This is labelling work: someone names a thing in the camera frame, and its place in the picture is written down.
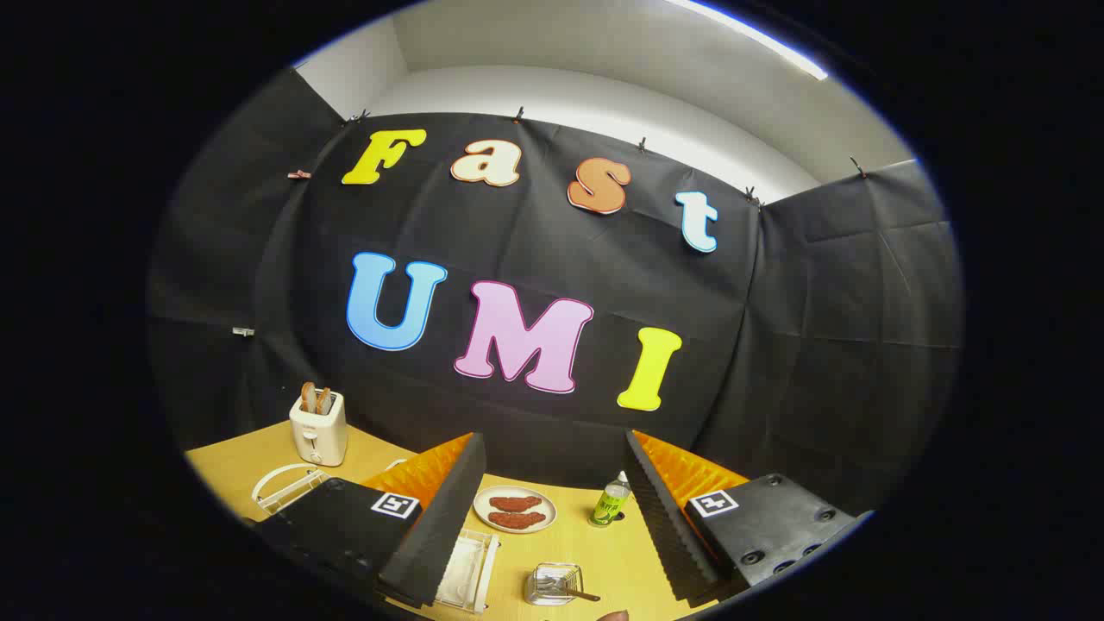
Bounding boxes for metal wire basket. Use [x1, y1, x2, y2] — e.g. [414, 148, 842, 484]
[524, 562, 584, 607]

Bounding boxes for green drink bottle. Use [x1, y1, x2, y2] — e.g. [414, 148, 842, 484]
[589, 471, 632, 528]

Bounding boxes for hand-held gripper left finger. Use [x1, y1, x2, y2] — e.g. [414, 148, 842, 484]
[255, 431, 488, 610]

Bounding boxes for white plate with meat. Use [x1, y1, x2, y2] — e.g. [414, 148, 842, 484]
[473, 486, 558, 535]

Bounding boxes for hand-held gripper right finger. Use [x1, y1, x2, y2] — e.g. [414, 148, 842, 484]
[623, 429, 874, 607]

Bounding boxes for white wire dish rack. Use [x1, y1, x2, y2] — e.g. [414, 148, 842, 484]
[252, 463, 501, 615]

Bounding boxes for white toaster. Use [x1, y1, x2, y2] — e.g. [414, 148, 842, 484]
[289, 390, 348, 467]

